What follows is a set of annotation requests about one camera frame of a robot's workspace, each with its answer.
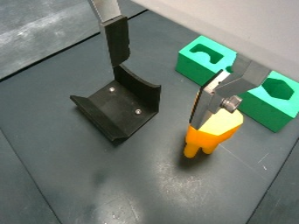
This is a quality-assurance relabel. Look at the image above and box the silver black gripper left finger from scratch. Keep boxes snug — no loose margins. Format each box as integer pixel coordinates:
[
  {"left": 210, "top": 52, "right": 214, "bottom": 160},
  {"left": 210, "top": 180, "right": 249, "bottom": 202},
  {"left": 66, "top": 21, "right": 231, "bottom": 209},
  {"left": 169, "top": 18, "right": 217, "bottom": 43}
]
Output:
[{"left": 89, "top": 0, "right": 130, "bottom": 67}]

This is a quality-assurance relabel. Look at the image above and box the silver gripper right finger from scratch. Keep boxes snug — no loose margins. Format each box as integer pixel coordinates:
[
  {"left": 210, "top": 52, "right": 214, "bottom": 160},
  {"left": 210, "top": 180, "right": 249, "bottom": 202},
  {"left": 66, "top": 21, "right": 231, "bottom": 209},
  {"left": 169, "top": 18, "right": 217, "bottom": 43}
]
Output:
[{"left": 190, "top": 55, "right": 271, "bottom": 130}]

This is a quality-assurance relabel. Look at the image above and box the orange three prong object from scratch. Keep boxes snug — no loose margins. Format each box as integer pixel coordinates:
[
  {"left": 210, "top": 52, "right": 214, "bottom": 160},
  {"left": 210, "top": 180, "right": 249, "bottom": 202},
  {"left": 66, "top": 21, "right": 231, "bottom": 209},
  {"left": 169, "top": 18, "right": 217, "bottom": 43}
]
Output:
[{"left": 183, "top": 108, "right": 245, "bottom": 158}]

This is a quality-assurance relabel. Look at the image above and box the green shape sorter board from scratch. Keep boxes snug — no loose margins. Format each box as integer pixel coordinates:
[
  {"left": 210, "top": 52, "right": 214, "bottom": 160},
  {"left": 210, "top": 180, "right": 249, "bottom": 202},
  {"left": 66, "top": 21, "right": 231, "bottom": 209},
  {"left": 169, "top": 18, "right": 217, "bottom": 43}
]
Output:
[{"left": 177, "top": 36, "right": 299, "bottom": 132}]

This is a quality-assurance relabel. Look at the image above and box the black curved holder stand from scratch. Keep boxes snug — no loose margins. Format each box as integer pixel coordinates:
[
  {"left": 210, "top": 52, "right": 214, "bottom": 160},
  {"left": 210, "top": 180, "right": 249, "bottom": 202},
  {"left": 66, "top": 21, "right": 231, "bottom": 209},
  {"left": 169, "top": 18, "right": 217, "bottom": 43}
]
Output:
[{"left": 70, "top": 65, "right": 162, "bottom": 142}]

